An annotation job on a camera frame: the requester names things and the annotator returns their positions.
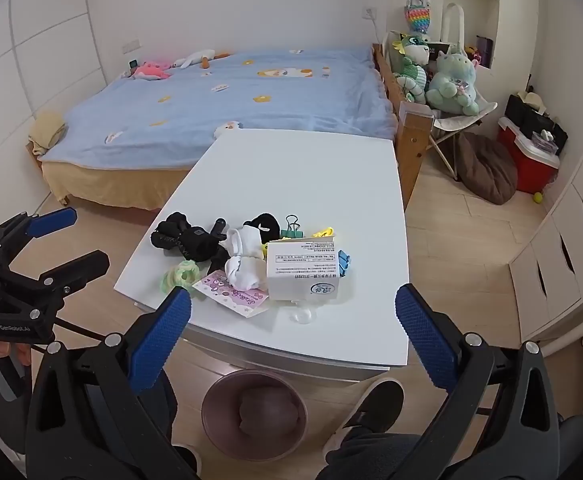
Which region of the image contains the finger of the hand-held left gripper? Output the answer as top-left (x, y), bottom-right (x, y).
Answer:
top-left (0, 206), bottom-right (79, 253)
top-left (0, 249), bottom-right (111, 309)

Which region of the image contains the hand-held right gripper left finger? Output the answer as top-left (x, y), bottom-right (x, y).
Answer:
top-left (26, 286), bottom-right (195, 480)

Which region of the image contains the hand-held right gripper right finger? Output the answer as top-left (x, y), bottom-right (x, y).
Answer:
top-left (391, 283), bottom-right (567, 480)

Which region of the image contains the green tape roll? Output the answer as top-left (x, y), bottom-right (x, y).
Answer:
top-left (160, 260), bottom-right (201, 296)

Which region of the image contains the pink printed card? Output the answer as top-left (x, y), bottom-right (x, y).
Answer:
top-left (192, 269), bottom-right (271, 320)

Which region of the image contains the pink plastic bin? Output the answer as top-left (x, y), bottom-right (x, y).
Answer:
top-left (200, 370), bottom-right (308, 462)

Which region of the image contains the black cloth bundle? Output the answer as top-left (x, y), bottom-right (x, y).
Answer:
top-left (150, 211), bottom-right (230, 264)

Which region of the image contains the white sock bundle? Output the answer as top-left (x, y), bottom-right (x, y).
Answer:
top-left (219, 225), bottom-right (268, 292)

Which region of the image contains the black Y-shaped pipe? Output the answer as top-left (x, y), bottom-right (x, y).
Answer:
top-left (206, 217), bottom-right (232, 273)

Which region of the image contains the white cardboard box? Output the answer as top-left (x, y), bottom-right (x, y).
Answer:
top-left (266, 237), bottom-right (345, 302)

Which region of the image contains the green binder clip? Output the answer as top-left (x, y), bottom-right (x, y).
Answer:
top-left (280, 215), bottom-right (306, 241)

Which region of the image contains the beige folded towel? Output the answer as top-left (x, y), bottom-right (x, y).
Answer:
top-left (28, 111), bottom-right (67, 156)

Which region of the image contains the black shoe white sole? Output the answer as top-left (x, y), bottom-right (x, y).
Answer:
top-left (321, 379), bottom-right (406, 461)
top-left (172, 442), bottom-right (202, 478)

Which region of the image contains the white drawer cabinet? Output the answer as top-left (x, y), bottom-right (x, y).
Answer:
top-left (509, 135), bottom-right (583, 357)

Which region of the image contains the brown bean bag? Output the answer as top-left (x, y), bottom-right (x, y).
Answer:
top-left (457, 132), bottom-right (519, 206)

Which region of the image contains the pink plush toy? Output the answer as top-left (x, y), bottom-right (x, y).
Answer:
top-left (130, 60), bottom-right (172, 81)

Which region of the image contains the wooden bed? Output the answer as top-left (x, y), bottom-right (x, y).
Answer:
top-left (26, 42), bottom-right (435, 211)

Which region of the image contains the red cooler box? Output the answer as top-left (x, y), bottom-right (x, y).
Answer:
top-left (496, 116), bottom-right (561, 195)

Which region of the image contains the blue printed blanket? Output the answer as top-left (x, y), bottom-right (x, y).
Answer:
top-left (39, 49), bottom-right (397, 171)

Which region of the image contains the white folding chair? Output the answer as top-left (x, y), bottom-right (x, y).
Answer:
top-left (427, 101), bottom-right (499, 182)

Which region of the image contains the white goose plush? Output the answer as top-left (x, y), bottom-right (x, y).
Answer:
top-left (174, 49), bottom-right (232, 70)

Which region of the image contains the clear plastic box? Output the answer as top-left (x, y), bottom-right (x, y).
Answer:
top-left (397, 101), bottom-right (435, 127)

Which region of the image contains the black bag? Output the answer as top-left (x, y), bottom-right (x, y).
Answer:
top-left (504, 94), bottom-right (569, 157)

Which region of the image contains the light green dinosaur plush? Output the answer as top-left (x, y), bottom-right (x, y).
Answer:
top-left (425, 52), bottom-right (480, 116)

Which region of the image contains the beige hat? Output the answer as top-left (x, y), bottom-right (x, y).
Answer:
top-left (516, 91), bottom-right (547, 111)

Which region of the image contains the green dragon plush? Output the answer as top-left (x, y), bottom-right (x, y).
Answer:
top-left (391, 32), bottom-right (431, 106)

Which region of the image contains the purple box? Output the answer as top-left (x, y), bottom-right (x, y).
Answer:
top-left (476, 35), bottom-right (495, 69)

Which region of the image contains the white arched tube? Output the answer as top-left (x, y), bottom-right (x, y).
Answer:
top-left (440, 2), bottom-right (467, 46)

